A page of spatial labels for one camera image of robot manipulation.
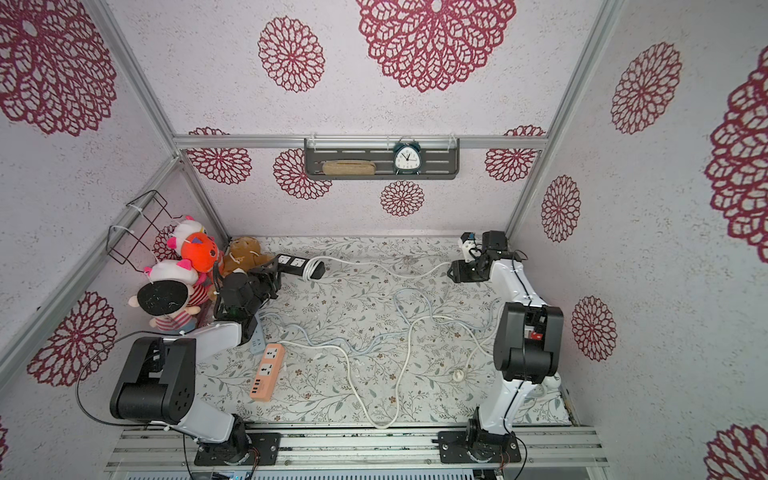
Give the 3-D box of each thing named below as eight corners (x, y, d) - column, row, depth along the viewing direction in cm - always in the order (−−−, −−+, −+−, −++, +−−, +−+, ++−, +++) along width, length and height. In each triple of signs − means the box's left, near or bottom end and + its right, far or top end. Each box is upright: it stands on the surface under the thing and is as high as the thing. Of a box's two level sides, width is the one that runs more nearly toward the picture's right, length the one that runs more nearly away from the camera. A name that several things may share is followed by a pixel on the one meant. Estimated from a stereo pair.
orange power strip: (254, 400, 83) (249, 396, 81) (267, 348, 93) (264, 343, 90) (272, 400, 83) (268, 396, 81) (283, 348, 93) (281, 343, 90)
